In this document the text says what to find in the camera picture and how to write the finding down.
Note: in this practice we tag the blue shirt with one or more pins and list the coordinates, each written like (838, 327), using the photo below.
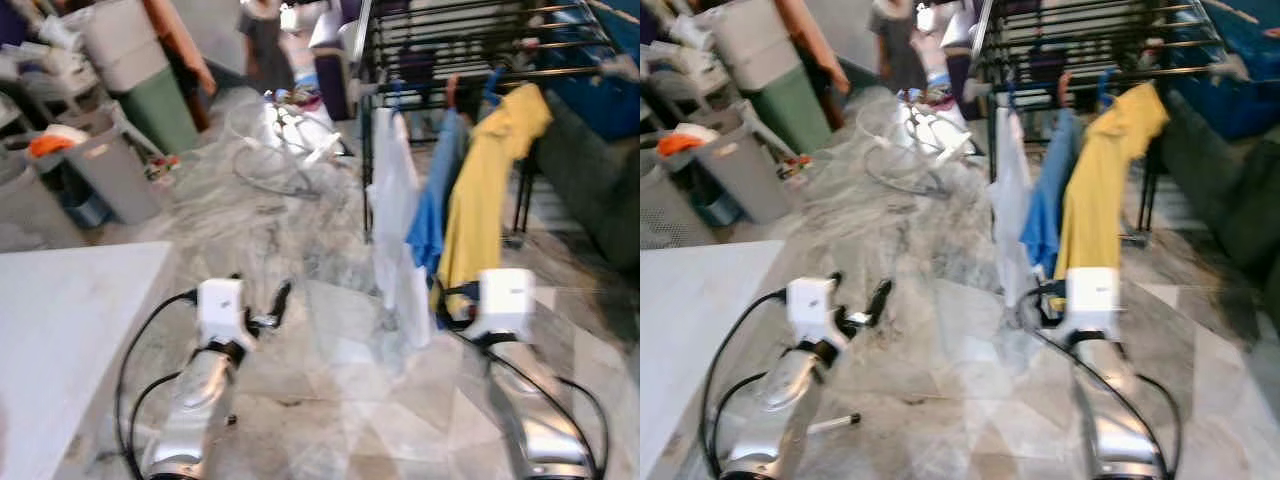
(1048, 215)
(432, 215)

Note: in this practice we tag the blue plastic hanger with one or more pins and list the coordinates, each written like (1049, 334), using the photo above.
(393, 97)
(492, 88)
(1106, 88)
(1012, 96)

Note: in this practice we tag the yellow shirt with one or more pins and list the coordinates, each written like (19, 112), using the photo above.
(480, 200)
(1100, 200)

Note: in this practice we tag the white shirt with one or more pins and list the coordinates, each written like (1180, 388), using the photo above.
(1010, 200)
(395, 200)

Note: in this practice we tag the white folding table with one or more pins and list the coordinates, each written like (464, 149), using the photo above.
(700, 340)
(60, 340)

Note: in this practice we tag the small colourful carton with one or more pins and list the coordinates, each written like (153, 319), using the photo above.
(163, 168)
(795, 168)

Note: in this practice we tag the dark green sofa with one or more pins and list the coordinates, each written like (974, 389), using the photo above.
(1220, 200)
(590, 190)

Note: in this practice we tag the blue plastic tub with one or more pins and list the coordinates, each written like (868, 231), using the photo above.
(85, 212)
(715, 212)

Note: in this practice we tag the grey plastic laundry bin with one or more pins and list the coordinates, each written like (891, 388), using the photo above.
(115, 175)
(745, 175)

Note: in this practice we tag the green plastic bin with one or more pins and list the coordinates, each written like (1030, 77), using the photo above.
(790, 110)
(160, 110)

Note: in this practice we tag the purple chair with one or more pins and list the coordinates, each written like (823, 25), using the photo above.
(960, 80)
(335, 85)

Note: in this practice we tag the small orange cloth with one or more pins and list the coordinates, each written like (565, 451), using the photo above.
(685, 145)
(55, 145)

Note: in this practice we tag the blue suitcase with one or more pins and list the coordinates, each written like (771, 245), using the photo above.
(600, 100)
(1230, 100)

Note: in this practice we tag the person in dark dress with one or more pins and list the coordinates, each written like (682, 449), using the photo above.
(897, 50)
(265, 50)

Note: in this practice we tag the black metal drying rack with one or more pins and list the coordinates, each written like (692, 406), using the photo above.
(560, 70)
(1180, 68)

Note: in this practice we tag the brown wooden board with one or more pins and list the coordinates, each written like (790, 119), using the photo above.
(180, 50)
(815, 50)

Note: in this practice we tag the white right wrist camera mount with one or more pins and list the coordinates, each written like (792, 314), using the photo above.
(1092, 300)
(505, 300)

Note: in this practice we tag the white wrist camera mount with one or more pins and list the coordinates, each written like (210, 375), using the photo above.
(1092, 300)
(505, 300)
(812, 305)
(220, 305)

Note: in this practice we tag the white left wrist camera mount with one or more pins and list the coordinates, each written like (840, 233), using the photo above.
(812, 305)
(220, 305)

